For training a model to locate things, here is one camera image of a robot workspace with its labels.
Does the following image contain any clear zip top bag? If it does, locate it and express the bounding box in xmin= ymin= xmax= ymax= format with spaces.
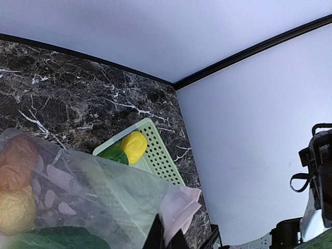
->
xmin=1 ymin=128 xmax=201 ymax=248

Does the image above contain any pale green plastic basket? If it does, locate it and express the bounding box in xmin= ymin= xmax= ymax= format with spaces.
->
xmin=92 ymin=118 xmax=185 ymax=186

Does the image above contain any right black frame post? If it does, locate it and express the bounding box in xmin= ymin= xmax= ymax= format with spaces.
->
xmin=173 ymin=15 xmax=331 ymax=90

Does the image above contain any yellow lemon toy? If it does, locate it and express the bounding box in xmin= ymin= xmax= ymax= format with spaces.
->
xmin=120 ymin=131 xmax=147 ymax=164

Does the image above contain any green pepper toy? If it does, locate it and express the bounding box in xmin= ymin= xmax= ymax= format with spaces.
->
xmin=98 ymin=146 xmax=129 ymax=165

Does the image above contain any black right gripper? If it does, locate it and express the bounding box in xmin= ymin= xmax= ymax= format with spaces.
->
xmin=298 ymin=123 xmax=331 ymax=228

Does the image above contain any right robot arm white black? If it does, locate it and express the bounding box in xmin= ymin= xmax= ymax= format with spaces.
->
xmin=270 ymin=123 xmax=331 ymax=248

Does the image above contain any brown mushroom toy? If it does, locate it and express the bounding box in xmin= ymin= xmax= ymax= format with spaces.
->
xmin=1 ymin=135 xmax=38 ymax=191

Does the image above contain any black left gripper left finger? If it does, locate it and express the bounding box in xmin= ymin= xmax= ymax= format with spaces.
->
xmin=143 ymin=215 xmax=165 ymax=249

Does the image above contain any green white bok choy toy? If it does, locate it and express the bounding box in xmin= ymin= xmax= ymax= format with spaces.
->
xmin=9 ymin=226 xmax=110 ymax=248

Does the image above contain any pale yellow walnut toy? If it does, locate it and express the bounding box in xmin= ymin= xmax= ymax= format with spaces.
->
xmin=1 ymin=186 xmax=36 ymax=236

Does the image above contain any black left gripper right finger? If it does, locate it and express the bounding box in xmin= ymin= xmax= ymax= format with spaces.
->
xmin=167 ymin=229 xmax=190 ymax=249

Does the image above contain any dark green cucumber toy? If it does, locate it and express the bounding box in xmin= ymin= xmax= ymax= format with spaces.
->
xmin=295 ymin=228 xmax=332 ymax=249

